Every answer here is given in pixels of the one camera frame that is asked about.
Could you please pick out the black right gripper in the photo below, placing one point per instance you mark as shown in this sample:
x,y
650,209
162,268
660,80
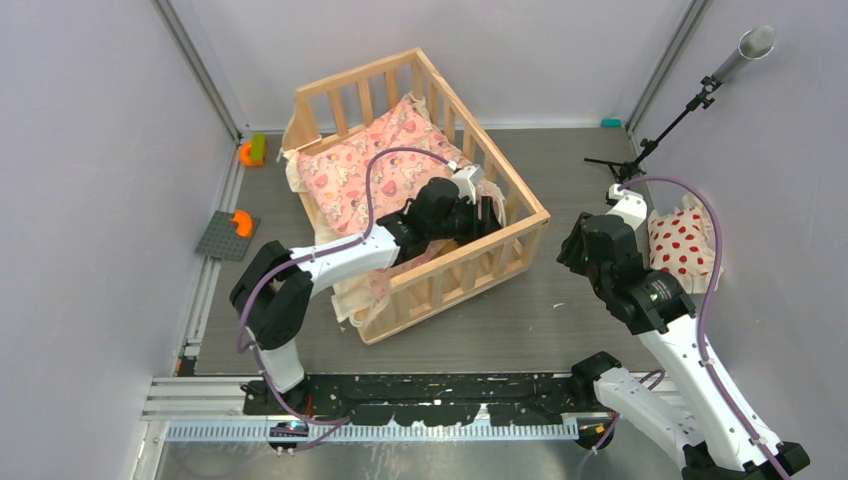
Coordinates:
x,y
581,243

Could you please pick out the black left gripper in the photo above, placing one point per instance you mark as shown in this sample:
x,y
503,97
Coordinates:
x,y
478,228

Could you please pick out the wooden slatted pet bed frame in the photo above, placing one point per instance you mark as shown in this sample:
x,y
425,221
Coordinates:
x,y
457,273

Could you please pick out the pink unicorn print cushion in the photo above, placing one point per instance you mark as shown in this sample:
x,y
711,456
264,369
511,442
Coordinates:
x,y
387,163

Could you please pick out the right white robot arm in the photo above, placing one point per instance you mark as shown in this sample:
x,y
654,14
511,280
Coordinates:
x,y
717,435

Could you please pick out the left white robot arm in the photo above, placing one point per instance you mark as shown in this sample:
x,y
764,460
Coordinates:
x,y
273,294

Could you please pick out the white strawberry print pillow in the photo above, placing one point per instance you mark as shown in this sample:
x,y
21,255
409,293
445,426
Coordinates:
x,y
682,243

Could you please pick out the small teal block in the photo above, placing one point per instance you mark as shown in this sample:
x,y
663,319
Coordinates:
x,y
611,123

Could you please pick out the orange arch toy block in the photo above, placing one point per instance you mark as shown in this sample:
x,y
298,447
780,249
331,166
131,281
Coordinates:
x,y
244,224

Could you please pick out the orange and green toy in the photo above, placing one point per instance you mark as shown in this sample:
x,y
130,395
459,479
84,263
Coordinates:
x,y
253,152

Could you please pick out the microphone on black stand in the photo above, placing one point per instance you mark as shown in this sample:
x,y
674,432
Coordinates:
x,y
752,46

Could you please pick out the grey building block plate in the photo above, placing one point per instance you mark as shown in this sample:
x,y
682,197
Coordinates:
x,y
219,240

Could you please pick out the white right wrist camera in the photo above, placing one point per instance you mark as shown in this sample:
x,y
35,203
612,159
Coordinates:
x,y
630,206

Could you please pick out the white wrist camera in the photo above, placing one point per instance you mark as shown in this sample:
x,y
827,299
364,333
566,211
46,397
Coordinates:
x,y
630,206
466,179

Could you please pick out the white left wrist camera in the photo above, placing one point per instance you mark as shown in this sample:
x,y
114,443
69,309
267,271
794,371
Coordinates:
x,y
466,179

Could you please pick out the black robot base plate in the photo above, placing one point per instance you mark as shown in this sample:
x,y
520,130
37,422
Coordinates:
x,y
510,399

